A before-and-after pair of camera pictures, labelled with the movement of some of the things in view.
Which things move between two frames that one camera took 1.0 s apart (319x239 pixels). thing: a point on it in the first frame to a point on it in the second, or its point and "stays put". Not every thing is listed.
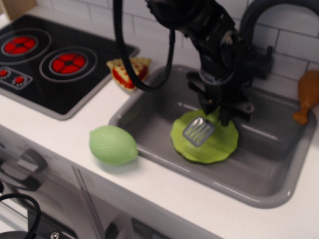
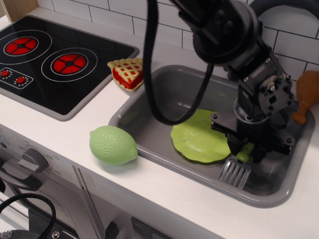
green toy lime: x=112 y=146 stays put
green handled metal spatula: x=198 y=131 to x=236 y=173
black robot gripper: x=222 y=86 to x=262 y=133
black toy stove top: x=53 y=69 stays put
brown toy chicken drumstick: x=308 y=89 stays put
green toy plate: x=218 y=147 stays put
